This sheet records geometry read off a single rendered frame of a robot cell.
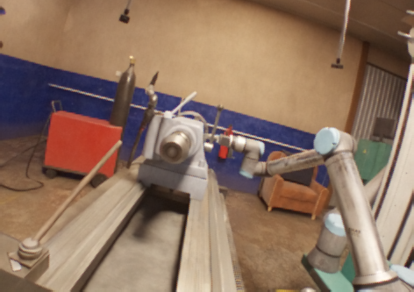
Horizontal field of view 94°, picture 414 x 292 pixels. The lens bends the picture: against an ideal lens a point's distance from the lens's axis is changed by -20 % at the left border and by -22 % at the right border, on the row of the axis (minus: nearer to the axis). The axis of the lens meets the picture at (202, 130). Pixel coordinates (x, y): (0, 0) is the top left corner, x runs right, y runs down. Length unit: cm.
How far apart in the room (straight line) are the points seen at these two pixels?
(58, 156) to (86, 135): 43
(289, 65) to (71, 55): 405
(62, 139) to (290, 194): 322
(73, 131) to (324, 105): 408
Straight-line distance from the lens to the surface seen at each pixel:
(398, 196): 136
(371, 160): 432
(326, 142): 96
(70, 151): 300
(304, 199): 391
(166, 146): 66
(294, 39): 462
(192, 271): 64
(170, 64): 423
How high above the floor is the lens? 122
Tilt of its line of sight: 5 degrees down
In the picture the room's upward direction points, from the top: 15 degrees clockwise
